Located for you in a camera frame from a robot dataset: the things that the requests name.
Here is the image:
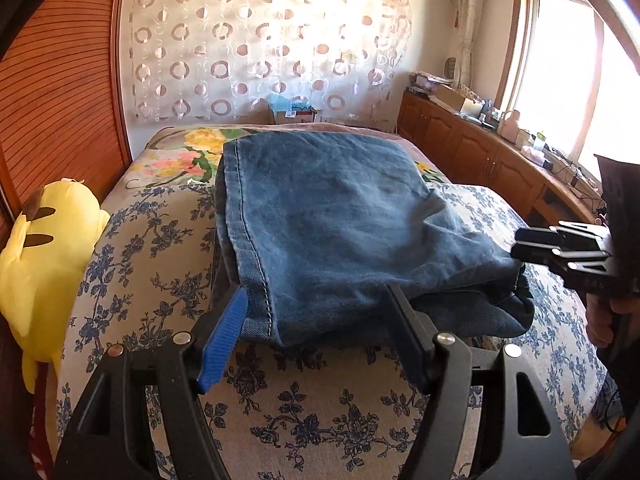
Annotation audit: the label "blue denim jeans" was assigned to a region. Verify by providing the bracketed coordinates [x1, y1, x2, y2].
[215, 131, 535, 347]

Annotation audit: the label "person's right hand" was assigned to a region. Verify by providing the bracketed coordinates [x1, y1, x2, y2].
[586, 294, 640, 349]

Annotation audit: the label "long wooden cabinet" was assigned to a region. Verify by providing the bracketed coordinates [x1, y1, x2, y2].
[397, 91, 596, 226]

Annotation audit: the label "white plastic jug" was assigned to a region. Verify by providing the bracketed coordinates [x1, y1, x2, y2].
[498, 110, 521, 144]

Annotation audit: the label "blue floral bed sheet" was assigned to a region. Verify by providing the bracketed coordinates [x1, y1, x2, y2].
[55, 179, 609, 480]

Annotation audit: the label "cardboard box on cabinet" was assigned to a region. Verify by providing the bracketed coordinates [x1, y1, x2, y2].
[433, 84, 484, 117]

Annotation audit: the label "yellow plush toy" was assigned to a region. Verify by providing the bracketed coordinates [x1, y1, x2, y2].
[1, 179, 110, 393]

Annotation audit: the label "colourful floral blanket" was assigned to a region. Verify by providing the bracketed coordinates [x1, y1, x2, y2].
[120, 122, 449, 191]

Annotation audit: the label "wooden louvered wardrobe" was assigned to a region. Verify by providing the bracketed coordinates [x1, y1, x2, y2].
[1, 0, 132, 237]

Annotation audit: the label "cardboard box with blue cloth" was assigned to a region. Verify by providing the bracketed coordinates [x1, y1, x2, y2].
[268, 93, 317, 125]

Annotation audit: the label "white circle-pattern curtain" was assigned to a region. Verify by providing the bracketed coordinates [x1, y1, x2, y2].
[122, 0, 412, 129]

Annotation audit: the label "window with wooden frame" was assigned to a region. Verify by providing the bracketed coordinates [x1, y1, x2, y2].
[502, 0, 639, 178]

